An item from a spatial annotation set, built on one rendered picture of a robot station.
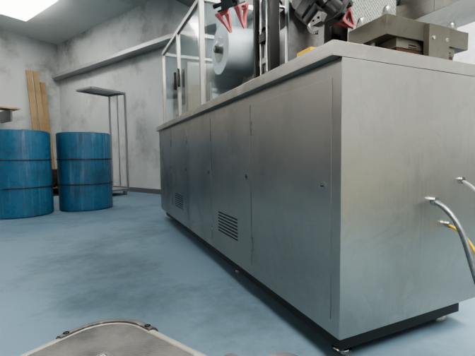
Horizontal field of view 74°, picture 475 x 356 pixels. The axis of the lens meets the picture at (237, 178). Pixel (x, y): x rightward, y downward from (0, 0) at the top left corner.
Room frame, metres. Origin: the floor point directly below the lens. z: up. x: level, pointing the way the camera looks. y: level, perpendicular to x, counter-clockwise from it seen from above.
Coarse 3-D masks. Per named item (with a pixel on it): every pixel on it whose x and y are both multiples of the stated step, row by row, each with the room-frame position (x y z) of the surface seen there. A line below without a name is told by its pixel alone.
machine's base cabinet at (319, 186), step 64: (384, 64) 0.90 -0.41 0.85; (192, 128) 2.07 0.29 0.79; (256, 128) 1.26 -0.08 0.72; (320, 128) 0.91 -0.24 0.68; (384, 128) 0.90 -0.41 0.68; (448, 128) 1.01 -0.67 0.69; (192, 192) 2.10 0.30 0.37; (256, 192) 1.27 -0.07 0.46; (320, 192) 0.91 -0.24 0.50; (384, 192) 0.90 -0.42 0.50; (448, 192) 1.02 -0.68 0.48; (256, 256) 1.27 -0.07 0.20; (320, 256) 0.90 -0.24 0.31; (384, 256) 0.90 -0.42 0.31; (448, 256) 1.02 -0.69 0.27; (320, 320) 0.91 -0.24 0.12; (384, 320) 0.90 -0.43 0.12
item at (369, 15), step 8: (352, 0) 1.18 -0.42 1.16; (360, 0) 1.20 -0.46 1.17; (368, 0) 1.21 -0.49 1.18; (376, 0) 1.23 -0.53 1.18; (384, 0) 1.25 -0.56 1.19; (392, 0) 1.26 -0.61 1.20; (352, 8) 1.18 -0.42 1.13; (360, 8) 1.20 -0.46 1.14; (368, 8) 1.21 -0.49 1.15; (376, 8) 1.23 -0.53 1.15; (392, 8) 1.27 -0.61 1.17; (360, 16) 1.20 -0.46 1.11; (368, 16) 1.21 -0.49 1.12; (376, 16) 1.23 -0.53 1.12; (352, 24) 1.18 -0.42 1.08
